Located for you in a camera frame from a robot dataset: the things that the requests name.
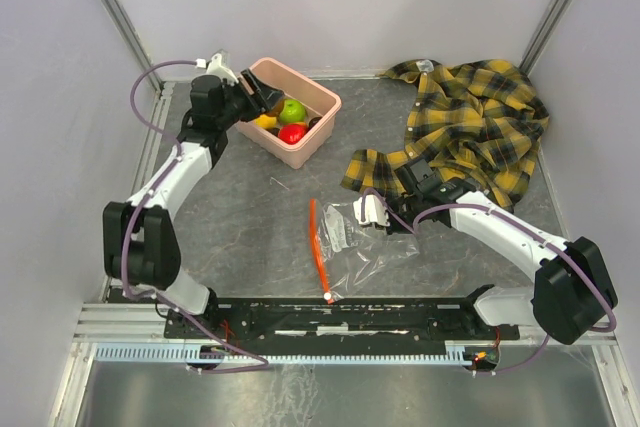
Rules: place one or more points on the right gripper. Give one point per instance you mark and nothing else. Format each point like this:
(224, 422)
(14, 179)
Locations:
(394, 228)

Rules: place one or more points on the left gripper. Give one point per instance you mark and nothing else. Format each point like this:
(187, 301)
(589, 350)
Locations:
(262, 100)

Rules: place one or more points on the brown fake kiwi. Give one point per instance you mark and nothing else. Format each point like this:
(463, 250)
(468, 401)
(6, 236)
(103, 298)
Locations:
(276, 111)

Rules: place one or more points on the green fake apple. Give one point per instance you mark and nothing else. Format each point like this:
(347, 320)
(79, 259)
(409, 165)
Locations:
(292, 112)

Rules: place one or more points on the red fake tomato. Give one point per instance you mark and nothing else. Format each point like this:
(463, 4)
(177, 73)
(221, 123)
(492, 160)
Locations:
(293, 133)

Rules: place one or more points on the clear zip top bag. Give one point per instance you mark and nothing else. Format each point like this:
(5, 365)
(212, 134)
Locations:
(346, 255)

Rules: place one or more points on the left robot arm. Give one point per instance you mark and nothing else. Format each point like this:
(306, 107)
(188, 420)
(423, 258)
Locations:
(139, 241)

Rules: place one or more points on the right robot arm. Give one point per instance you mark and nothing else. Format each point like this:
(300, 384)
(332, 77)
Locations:
(571, 291)

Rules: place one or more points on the pink plastic bin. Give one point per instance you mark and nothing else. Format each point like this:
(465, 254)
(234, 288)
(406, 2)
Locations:
(318, 101)

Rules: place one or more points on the yellow plaid shirt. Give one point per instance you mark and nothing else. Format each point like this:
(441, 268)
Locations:
(480, 121)

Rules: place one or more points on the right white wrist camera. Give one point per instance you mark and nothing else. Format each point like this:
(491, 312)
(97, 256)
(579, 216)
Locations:
(369, 210)

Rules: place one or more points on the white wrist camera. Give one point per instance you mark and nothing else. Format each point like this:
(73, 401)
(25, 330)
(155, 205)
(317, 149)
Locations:
(369, 210)
(218, 65)

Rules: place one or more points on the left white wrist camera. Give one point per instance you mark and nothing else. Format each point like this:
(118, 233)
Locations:
(218, 65)

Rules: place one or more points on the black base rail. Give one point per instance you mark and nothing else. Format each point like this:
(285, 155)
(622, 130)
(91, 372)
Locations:
(358, 326)

